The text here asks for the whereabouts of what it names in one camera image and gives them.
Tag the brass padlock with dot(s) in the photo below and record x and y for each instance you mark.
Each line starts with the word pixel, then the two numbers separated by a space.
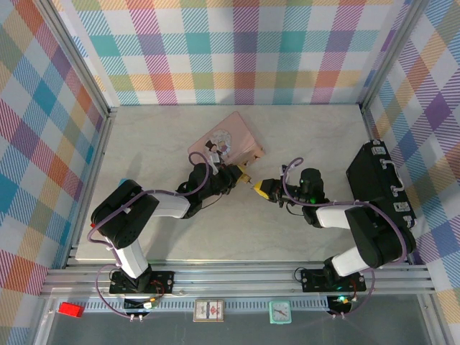
pixel 246 177

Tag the pink tin box with print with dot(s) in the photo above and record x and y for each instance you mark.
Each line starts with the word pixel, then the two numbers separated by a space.
pixel 230 140

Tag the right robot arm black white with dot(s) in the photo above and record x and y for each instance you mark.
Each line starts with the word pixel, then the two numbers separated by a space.
pixel 373 233

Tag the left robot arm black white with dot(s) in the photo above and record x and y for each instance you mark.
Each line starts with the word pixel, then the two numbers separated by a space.
pixel 122 219

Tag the black hard case silver latches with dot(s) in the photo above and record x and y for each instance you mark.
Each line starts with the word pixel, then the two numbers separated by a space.
pixel 377 179

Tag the yellow power connector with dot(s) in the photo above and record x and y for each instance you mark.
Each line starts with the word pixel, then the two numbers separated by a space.
pixel 152 303
pixel 344 300

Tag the mint green square clock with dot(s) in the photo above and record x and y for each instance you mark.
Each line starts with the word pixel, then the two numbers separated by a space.
pixel 280 312

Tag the small framed card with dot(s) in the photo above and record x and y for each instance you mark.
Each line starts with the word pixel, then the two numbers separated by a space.
pixel 208 311

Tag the red block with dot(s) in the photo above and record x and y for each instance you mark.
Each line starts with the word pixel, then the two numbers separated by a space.
pixel 71 309

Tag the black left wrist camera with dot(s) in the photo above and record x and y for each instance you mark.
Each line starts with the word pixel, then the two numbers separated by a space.
pixel 226 169

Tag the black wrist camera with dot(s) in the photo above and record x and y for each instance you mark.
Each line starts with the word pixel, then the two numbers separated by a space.
pixel 226 169
pixel 281 198

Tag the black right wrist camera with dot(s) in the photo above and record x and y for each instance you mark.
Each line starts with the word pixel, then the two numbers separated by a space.
pixel 281 198

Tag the aluminium front rail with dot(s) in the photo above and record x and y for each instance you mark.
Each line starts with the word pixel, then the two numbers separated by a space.
pixel 233 278

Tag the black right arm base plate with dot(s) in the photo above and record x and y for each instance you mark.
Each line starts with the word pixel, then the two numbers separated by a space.
pixel 312 280

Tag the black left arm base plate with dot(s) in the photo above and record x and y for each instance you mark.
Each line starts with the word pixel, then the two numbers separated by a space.
pixel 163 282

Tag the aluminium side rail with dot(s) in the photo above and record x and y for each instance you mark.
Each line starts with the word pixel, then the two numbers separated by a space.
pixel 91 187

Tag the aluminium frame post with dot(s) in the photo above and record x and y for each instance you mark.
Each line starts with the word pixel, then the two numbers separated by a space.
pixel 391 57
pixel 72 57

